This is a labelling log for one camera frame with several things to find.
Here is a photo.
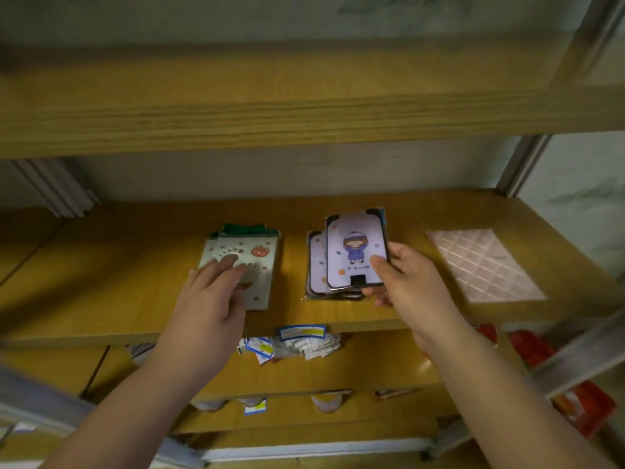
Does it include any person's left hand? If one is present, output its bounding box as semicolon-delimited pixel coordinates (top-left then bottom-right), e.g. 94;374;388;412
155;253;256;388

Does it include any flat striped packet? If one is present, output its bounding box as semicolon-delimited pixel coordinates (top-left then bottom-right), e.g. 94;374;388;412
373;386;417;400

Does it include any person's right forearm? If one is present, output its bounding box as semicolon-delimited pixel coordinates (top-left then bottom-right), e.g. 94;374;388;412
415;317;618;469

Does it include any red plastic basket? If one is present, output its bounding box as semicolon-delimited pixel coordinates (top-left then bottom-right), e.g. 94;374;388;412
507;329;618;439

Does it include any pile of white paper tags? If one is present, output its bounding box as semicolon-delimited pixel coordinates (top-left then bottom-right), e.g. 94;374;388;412
236;332;342;366

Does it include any pink quilted wallet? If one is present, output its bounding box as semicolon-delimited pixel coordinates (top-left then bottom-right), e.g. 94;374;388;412
425;228;548;304

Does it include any person's left forearm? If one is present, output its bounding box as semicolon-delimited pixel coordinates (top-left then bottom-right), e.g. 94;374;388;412
41;346;230;469

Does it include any mint footprint card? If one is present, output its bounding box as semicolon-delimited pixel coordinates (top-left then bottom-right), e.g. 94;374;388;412
197;224;283;312

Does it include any person's right hand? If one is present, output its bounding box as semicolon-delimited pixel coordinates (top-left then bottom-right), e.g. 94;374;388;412
363;241;471;358

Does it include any white round cup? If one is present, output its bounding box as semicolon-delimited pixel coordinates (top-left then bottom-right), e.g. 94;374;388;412
189;398;227;414
310;390;354;415

